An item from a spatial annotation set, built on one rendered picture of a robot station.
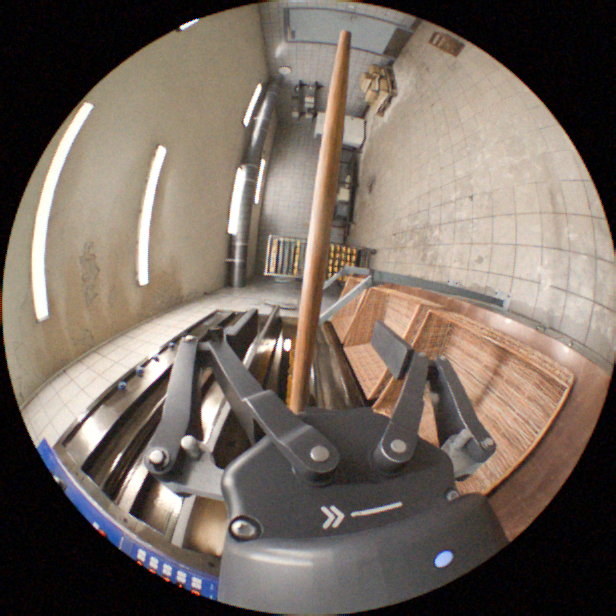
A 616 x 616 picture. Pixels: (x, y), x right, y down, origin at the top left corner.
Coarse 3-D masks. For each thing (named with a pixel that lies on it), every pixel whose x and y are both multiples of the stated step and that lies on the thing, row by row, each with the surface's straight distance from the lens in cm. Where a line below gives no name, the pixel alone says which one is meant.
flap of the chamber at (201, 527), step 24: (264, 336) 109; (264, 360) 106; (216, 432) 56; (240, 432) 71; (216, 456) 55; (192, 504) 49; (216, 504) 58; (192, 528) 50; (216, 528) 60; (216, 552) 62
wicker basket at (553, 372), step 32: (448, 320) 65; (448, 352) 84; (480, 352) 74; (512, 352) 52; (480, 384) 74; (512, 384) 68; (544, 384) 65; (480, 416) 76; (512, 416) 70; (544, 416) 66; (512, 448) 72; (480, 480) 76
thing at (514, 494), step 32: (416, 288) 106; (480, 320) 75; (512, 320) 69; (544, 352) 65; (576, 352) 63; (576, 384) 64; (608, 384) 65; (576, 416) 66; (544, 448) 70; (576, 448) 69; (512, 480) 77; (544, 480) 74; (512, 512) 82
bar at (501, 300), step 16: (352, 272) 115; (368, 272) 118; (384, 272) 69; (432, 288) 83; (448, 288) 89; (336, 304) 66; (496, 304) 127; (320, 320) 67; (320, 384) 36; (320, 400) 32
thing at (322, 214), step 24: (336, 72) 44; (336, 96) 37; (336, 120) 32; (336, 144) 29; (336, 168) 28; (312, 216) 25; (312, 240) 24; (312, 264) 24; (312, 288) 24; (312, 312) 25; (312, 336) 26; (312, 360) 29
